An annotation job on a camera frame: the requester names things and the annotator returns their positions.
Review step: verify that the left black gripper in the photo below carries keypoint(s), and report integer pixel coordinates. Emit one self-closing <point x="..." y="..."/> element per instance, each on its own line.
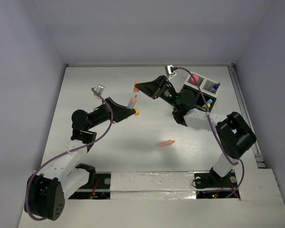
<point x="111" y="110"/>

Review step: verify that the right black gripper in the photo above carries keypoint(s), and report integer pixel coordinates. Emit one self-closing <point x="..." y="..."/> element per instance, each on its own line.
<point x="155" y="88"/>

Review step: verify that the orange tip clear marker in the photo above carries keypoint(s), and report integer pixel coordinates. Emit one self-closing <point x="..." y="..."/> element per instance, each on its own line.
<point x="132" y="102"/>

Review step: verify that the dark orange marker cap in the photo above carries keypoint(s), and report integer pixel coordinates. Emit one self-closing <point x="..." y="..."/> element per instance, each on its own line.
<point x="135" y="89"/>

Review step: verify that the pink cap marker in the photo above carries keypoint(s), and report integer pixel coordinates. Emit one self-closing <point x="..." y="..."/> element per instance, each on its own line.
<point x="194" y="79"/>

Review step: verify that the clear blue cap bottle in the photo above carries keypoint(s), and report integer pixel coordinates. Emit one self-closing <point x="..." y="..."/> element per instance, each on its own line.
<point x="215" y="88"/>

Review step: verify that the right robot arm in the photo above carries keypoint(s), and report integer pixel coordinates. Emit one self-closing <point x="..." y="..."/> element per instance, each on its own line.
<point x="231" y="131"/>

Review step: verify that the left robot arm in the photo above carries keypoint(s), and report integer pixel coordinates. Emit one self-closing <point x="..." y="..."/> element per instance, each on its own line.
<point x="57" y="179"/>

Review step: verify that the red orange marker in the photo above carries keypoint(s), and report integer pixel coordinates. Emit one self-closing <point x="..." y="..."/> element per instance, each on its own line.
<point x="164" y="144"/>

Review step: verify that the black and white organizer box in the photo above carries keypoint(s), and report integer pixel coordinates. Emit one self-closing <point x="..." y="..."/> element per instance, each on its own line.
<point x="206" y="85"/>

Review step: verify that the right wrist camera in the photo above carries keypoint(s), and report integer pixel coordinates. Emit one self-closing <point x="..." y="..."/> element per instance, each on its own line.
<point x="170" y="71"/>

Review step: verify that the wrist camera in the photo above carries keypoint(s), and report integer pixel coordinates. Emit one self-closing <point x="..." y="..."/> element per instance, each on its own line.
<point x="98" y="90"/>
<point x="170" y="71"/>

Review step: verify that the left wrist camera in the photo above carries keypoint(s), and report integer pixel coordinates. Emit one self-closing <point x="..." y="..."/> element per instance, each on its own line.
<point x="98" y="90"/>

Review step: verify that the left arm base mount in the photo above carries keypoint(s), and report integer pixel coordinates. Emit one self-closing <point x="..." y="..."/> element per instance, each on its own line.
<point x="100" y="190"/>

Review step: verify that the aluminium rail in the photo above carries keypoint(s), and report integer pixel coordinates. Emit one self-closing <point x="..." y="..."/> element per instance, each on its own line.
<point x="243" y="108"/>

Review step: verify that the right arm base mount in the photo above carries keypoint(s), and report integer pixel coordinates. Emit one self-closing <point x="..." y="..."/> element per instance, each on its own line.
<point x="208" y="188"/>

